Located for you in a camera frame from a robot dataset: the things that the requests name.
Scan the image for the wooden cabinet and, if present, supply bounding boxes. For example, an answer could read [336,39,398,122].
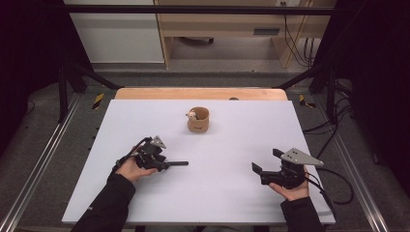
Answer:
[154,0,338,70]

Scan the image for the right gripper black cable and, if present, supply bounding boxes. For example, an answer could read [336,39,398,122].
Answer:
[304,166,355,220]

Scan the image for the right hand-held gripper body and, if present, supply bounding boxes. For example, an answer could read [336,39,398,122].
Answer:
[260,147,325,190]

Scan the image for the person's left hand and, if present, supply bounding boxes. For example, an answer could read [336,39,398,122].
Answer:
[114,146,160,185]

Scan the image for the white cabinet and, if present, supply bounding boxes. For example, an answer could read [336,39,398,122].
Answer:
[63,0,165,64]

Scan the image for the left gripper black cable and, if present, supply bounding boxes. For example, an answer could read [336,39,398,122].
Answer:
[111,136,153,174]

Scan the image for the black floor cables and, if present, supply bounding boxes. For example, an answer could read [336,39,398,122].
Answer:
[302,96,355,160]

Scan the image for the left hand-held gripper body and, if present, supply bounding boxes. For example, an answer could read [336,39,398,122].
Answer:
[133,134,168,170]

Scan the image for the black metal crossbar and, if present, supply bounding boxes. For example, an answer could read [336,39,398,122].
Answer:
[62,4,337,16]

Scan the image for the aluminium floor rail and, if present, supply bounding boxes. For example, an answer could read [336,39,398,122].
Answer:
[313,96,392,232]
[0,92,82,232]

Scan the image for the tan ceramic bear pot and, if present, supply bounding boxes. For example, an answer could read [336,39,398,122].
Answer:
[185,106,210,133]

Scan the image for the hanging black cables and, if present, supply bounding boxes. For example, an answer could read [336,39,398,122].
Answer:
[279,1,316,69]

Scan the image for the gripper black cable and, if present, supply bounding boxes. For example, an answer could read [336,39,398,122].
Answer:
[111,136,153,174]
[304,166,355,220]

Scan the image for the black metal frame leg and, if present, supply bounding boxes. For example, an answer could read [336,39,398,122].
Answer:
[57,60,124,124]
[273,63,340,126]

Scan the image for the black curtain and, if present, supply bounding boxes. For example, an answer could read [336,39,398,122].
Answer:
[313,0,410,188]
[0,0,95,156]

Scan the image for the person's right hand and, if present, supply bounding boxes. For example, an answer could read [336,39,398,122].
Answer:
[268,165,311,203]

